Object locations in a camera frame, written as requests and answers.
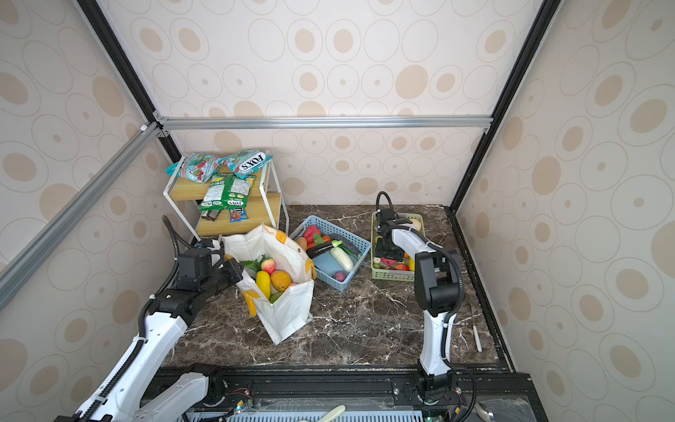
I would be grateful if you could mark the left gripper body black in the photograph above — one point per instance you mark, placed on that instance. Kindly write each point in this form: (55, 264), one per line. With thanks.
(221, 277)

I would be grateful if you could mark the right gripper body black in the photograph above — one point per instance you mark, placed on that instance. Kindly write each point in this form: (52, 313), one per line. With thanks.
(388, 251)

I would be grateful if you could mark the green leafy lettuce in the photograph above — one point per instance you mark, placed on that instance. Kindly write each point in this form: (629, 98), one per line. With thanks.
(252, 266)

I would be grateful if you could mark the red yellow peach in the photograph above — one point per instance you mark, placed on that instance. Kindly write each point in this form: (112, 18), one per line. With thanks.
(268, 265)

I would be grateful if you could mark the orange fruit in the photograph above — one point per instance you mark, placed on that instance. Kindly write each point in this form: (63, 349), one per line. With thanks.
(281, 281)

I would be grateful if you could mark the white grocery bag yellow handles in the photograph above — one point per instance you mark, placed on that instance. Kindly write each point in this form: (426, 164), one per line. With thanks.
(284, 313)

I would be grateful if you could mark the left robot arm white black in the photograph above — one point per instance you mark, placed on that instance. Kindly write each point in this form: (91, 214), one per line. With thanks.
(137, 353)

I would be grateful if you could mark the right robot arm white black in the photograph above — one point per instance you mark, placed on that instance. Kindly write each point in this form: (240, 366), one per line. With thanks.
(439, 291)

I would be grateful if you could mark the red green candy bag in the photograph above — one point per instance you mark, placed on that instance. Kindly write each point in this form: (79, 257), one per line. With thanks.
(196, 167)

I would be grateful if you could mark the teal Fox's candy bag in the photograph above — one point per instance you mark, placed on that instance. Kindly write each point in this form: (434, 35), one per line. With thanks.
(246, 162)

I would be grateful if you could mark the green plastic fruit basket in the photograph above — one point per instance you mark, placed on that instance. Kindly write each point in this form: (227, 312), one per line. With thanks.
(379, 270)

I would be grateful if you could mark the blue plastic vegetable basket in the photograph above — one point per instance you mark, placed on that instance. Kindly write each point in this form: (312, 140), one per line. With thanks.
(356, 247)

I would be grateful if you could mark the small blue red candy packet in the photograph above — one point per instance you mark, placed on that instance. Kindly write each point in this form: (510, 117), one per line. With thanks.
(238, 215)

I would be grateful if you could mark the small purple onion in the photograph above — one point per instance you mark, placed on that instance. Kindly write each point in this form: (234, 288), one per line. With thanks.
(340, 276)

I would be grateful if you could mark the red bell pepper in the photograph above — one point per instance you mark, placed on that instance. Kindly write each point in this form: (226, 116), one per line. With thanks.
(311, 234)

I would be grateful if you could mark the dark purple eggplant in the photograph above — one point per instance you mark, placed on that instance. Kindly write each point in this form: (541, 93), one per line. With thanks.
(320, 249)

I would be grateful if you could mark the green snack packet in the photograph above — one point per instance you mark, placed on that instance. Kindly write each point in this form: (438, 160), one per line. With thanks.
(227, 192)

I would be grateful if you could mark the white pen on table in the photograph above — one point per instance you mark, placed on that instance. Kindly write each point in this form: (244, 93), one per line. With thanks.
(476, 336)

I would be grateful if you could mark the white wire wooden shelf rack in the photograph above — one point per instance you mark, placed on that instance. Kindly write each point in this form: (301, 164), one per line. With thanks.
(266, 205)

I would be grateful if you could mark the horizontal aluminium frame bar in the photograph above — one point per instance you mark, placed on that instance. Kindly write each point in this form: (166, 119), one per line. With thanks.
(341, 122)

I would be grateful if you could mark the left slanted aluminium frame bar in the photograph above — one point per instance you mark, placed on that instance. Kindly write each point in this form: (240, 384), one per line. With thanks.
(28, 261)

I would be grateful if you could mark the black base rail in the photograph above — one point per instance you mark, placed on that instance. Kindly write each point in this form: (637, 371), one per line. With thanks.
(394, 385)

